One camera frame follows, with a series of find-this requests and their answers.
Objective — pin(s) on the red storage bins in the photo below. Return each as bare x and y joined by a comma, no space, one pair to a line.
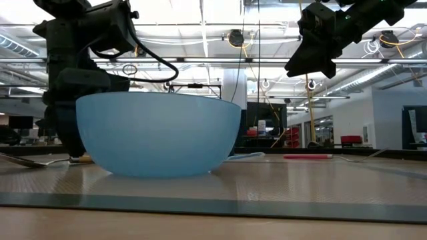
293,136

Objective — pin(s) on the black cylindrical cup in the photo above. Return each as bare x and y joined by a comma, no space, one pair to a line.
234,146

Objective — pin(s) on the dark wall display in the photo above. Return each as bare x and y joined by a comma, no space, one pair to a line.
413,126

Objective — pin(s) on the white bottle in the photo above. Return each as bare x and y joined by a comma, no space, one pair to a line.
262,127

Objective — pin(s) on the red box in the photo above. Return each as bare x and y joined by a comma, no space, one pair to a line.
351,140

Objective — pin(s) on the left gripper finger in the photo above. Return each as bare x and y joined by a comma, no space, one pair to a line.
70,133

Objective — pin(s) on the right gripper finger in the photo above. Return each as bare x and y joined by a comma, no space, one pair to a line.
302,61
327,68

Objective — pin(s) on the white square column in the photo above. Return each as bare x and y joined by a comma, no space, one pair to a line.
234,86

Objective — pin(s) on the black metal station frame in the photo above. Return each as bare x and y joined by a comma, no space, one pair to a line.
195,85

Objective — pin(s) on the small dark monitor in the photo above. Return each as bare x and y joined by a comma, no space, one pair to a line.
20,122

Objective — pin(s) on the light blue bowl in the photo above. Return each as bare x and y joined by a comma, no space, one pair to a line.
156,133

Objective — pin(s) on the woven placemat with dark border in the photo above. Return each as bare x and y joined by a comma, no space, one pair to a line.
300,186

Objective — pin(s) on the large black monitor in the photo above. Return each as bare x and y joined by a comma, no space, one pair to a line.
267,111

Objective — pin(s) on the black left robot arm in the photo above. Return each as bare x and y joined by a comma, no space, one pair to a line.
63,6

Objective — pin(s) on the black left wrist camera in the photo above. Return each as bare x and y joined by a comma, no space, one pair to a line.
110,26

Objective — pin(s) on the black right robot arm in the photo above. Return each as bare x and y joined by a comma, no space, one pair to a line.
373,13

